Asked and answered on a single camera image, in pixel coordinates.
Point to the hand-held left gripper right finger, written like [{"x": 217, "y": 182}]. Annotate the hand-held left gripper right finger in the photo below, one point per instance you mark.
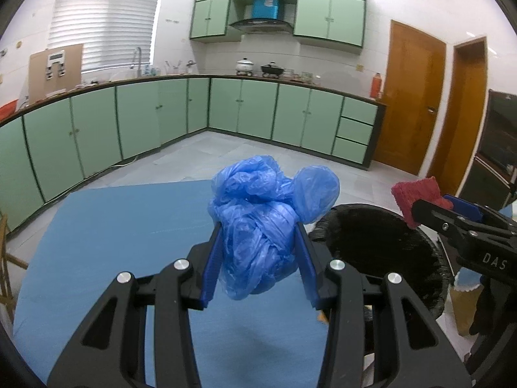
[{"x": 307, "y": 266}]

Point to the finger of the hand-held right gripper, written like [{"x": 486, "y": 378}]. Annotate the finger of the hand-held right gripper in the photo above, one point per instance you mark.
[
  {"x": 464, "y": 207},
  {"x": 432, "y": 212}
]

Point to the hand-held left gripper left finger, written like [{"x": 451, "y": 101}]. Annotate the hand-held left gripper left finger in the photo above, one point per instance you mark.
[{"x": 211, "y": 266}]

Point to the red sponge cloth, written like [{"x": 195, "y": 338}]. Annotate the red sponge cloth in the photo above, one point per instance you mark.
[{"x": 416, "y": 190}]

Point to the blue plastic bag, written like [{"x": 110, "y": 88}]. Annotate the blue plastic bag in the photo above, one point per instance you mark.
[{"x": 254, "y": 226}]

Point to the black trash bin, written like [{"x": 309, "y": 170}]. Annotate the black trash bin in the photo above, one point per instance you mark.
[{"x": 375, "y": 242}]

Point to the person's right hand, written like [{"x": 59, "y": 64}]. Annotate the person's right hand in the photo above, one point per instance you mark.
[{"x": 481, "y": 311}]

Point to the black oven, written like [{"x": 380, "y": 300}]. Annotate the black oven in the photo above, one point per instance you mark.
[{"x": 496, "y": 137}]

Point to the narrow wooden door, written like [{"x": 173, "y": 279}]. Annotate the narrow wooden door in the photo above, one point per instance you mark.
[{"x": 464, "y": 121}]

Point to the blue tablecloth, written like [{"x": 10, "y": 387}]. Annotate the blue tablecloth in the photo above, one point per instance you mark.
[{"x": 101, "y": 242}]

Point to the wide wooden door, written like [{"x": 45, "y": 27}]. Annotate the wide wooden door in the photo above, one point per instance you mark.
[{"x": 408, "y": 97}]

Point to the red thermos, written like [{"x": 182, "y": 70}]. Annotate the red thermos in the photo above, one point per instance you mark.
[{"x": 376, "y": 85}]

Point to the green lower kitchen cabinets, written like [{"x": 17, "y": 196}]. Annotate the green lower kitchen cabinets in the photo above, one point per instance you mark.
[{"x": 97, "y": 125}]

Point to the green kitchen cabinets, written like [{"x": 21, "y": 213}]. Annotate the green kitchen cabinets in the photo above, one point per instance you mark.
[
  {"x": 97, "y": 125},
  {"x": 323, "y": 16}
]

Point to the row of glass jars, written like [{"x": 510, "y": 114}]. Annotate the row of glass jars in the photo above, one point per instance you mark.
[{"x": 301, "y": 76}]

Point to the black wok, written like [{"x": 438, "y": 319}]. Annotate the black wok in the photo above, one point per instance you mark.
[{"x": 271, "y": 69}]

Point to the clear utensil holder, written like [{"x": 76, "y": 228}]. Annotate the clear utensil holder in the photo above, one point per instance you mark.
[{"x": 173, "y": 68}]

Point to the white pot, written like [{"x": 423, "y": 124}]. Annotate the white pot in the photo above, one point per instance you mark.
[{"x": 244, "y": 66}]

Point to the wooden chair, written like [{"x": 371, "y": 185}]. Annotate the wooden chair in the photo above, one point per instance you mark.
[{"x": 5, "y": 250}]

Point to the metal faucet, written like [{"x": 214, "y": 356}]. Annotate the metal faucet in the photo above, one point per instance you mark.
[{"x": 138, "y": 62}]

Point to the green upper kitchen cabinets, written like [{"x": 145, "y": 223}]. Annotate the green upper kitchen cabinets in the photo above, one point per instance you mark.
[{"x": 323, "y": 16}]

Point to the black range hood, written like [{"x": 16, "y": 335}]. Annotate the black range hood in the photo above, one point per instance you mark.
[{"x": 260, "y": 27}]

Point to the brown cardboard board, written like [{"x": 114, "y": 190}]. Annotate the brown cardboard board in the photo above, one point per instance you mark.
[{"x": 38, "y": 81}]

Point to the orange basin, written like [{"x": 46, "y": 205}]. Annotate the orange basin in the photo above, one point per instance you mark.
[{"x": 7, "y": 110}]

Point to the blue box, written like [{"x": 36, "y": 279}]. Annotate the blue box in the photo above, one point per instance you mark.
[{"x": 266, "y": 8}]

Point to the white window blind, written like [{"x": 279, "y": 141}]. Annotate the white window blind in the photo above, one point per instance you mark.
[{"x": 105, "y": 16}]

